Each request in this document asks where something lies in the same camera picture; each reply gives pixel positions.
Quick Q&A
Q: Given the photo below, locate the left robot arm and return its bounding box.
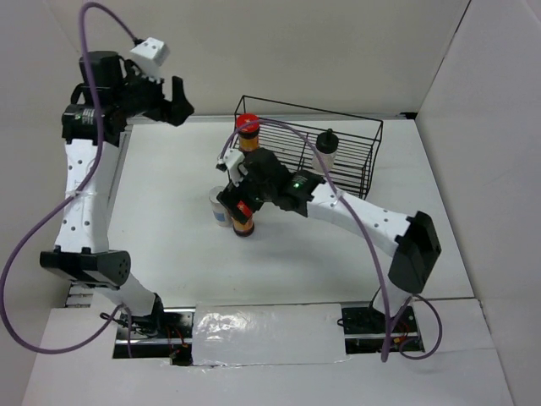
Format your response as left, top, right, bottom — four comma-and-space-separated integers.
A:
40, 46, 194, 337

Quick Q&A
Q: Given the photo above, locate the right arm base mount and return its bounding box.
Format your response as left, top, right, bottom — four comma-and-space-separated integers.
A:
336, 304, 425, 354

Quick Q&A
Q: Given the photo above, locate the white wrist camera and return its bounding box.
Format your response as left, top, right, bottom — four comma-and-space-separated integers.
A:
216, 148, 245, 186
130, 37, 170, 67

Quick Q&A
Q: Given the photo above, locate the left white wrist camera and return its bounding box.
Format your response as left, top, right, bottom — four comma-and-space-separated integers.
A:
130, 37, 170, 67

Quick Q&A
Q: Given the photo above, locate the black wire rack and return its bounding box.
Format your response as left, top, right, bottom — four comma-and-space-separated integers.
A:
234, 95, 384, 199

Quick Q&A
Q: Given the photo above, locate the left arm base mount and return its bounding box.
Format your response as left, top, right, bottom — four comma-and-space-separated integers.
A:
112, 308, 195, 366

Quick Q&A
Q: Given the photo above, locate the red-lid sauce jar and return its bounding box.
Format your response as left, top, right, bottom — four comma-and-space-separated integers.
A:
236, 113, 260, 153
232, 200, 254, 237

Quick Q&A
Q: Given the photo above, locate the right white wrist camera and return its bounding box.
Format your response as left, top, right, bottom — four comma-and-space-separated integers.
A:
216, 148, 245, 186

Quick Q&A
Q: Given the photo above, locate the red-lid sauce jar front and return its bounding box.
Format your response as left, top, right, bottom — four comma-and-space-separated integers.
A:
236, 113, 260, 153

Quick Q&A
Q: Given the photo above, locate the black-lid white spice jar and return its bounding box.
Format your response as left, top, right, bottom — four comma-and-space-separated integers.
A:
315, 129, 339, 172

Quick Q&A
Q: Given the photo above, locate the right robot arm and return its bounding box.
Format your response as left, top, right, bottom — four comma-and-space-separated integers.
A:
216, 148, 441, 332

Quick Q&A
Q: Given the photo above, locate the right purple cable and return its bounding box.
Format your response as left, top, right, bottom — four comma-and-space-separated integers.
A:
217, 118, 442, 364

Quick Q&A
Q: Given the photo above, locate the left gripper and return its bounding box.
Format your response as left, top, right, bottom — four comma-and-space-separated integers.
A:
115, 60, 195, 127

